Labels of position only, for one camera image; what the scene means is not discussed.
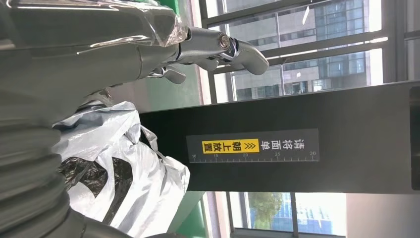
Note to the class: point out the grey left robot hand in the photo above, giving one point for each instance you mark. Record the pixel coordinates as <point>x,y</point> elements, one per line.
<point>82,49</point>

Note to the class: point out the white courier bag black print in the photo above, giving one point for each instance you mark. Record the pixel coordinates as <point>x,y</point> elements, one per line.
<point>131,184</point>

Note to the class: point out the black scanner column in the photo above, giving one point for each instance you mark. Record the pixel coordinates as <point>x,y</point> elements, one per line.
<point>344,108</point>

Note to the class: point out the window wall with dark frames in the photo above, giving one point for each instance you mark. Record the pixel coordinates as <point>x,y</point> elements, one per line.
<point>328,44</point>

